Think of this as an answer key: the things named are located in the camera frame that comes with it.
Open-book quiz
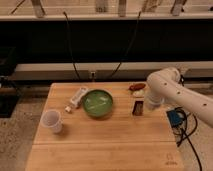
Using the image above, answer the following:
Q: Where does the right black hanging cable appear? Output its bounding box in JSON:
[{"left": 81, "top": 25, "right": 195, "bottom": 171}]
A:
[{"left": 105, "top": 10, "right": 143, "bottom": 81}]

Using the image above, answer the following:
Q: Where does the dark eraser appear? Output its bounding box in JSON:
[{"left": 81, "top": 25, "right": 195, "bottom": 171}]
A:
[{"left": 132, "top": 101, "right": 143, "bottom": 116}]

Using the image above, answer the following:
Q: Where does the blue connector box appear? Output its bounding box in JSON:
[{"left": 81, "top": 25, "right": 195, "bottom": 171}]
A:
[{"left": 167, "top": 110, "right": 183, "bottom": 127}]

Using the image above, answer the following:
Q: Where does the white plastic cup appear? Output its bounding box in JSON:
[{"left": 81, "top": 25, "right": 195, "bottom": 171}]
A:
[{"left": 41, "top": 110, "right": 62, "bottom": 133}]

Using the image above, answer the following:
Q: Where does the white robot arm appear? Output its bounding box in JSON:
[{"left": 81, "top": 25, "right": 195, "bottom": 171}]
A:
[{"left": 144, "top": 67, "right": 213, "bottom": 128}]

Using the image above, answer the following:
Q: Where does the white tube bottle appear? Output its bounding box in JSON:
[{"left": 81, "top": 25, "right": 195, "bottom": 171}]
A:
[{"left": 65, "top": 87, "right": 88, "bottom": 113}]

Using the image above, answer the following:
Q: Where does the black hanging cable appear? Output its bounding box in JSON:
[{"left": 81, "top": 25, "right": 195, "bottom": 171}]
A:
[
  {"left": 62, "top": 11, "right": 82, "bottom": 81},
  {"left": 105, "top": 10, "right": 143, "bottom": 81}
]

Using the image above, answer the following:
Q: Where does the red sausage toy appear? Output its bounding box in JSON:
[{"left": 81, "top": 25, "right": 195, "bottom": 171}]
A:
[{"left": 129, "top": 83, "right": 146, "bottom": 91}]

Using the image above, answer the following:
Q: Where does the left black hanging cable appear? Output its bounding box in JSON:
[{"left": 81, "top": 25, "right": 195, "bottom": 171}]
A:
[{"left": 62, "top": 11, "right": 82, "bottom": 81}]

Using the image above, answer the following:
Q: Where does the wall power outlet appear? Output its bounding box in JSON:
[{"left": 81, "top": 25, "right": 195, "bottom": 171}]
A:
[{"left": 89, "top": 70, "right": 97, "bottom": 81}]

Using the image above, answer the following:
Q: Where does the small white object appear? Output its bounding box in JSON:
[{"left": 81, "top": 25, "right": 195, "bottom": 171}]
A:
[{"left": 132, "top": 90, "right": 145, "bottom": 98}]

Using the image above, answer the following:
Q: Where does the green bowl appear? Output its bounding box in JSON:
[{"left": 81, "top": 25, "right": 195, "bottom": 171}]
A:
[{"left": 82, "top": 89, "right": 113, "bottom": 118}]

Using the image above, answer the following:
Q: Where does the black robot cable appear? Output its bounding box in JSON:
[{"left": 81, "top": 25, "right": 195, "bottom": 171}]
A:
[{"left": 171, "top": 107, "right": 204, "bottom": 171}]

